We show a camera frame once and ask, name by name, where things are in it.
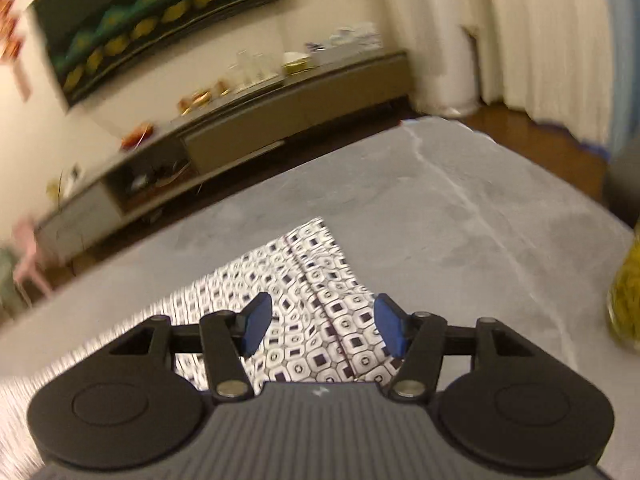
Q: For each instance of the dark grey sofa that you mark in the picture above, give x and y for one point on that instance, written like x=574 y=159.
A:
x=625 y=190

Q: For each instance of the long grey television cabinet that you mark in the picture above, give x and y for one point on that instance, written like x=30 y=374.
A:
x=240 y=130

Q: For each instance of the white lace curtain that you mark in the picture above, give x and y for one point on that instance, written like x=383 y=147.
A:
x=540 y=35

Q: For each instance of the clear glassware set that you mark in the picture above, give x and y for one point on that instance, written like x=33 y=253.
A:
x=252 y=71

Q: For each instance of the red fruit plate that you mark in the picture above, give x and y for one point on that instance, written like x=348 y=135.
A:
x=137 y=136

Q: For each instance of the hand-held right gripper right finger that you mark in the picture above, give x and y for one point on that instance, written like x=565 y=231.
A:
x=390 y=322

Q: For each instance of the glass cup of yellow tea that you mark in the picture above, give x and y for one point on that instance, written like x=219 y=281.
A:
x=625 y=295

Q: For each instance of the white power strip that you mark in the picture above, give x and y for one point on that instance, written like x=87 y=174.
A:
x=72 y=174

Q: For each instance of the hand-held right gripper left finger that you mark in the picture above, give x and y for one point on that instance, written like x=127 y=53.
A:
x=257 y=322

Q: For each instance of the television with patterned cover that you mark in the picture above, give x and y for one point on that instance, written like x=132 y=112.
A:
x=150 y=20

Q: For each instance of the small gold cup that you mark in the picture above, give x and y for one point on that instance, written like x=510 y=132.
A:
x=222 y=88

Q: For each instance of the white standing air conditioner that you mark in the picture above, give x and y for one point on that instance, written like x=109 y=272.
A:
x=435 y=50

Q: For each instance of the gold tissue box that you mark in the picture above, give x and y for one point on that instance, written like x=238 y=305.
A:
x=299 y=64

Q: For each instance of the pink plastic child chair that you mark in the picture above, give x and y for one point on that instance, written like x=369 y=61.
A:
x=30 y=255

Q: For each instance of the light blue curtain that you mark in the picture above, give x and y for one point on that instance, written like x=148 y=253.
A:
x=625 y=50

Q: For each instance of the grey storage box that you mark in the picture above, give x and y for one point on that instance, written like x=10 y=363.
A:
x=345 y=44

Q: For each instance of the white patterned pajama pants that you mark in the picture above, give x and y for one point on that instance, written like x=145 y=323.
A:
x=320 y=300

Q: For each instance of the gold ingot ornament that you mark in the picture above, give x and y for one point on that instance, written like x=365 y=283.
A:
x=194 y=102

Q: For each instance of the red hanging knot ornament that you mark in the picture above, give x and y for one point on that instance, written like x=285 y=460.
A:
x=10 y=20

